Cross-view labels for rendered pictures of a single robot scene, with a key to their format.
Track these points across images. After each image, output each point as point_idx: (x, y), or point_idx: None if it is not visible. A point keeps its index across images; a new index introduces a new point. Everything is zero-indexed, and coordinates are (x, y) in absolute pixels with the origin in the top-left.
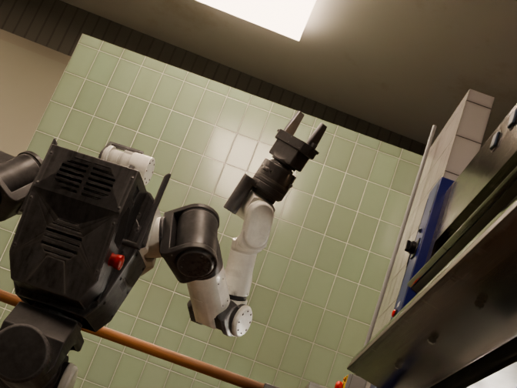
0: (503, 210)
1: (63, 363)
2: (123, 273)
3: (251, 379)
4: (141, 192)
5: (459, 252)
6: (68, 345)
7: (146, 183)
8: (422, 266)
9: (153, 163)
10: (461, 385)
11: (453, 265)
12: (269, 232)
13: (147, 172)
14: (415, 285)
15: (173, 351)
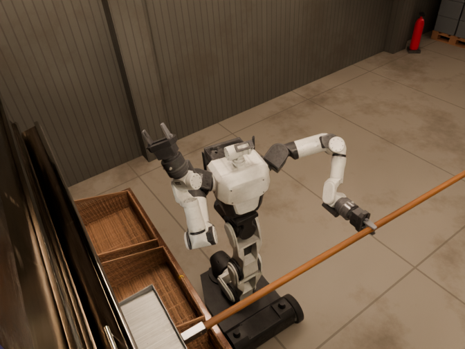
0: (52, 154)
1: (229, 221)
2: (213, 191)
3: (212, 318)
4: (209, 158)
5: (64, 183)
6: (220, 210)
7: (228, 160)
8: (75, 334)
9: (226, 150)
10: None
11: (67, 186)
12: (173, 192)
13: (225, 154)
14: None
15: (261, 289)
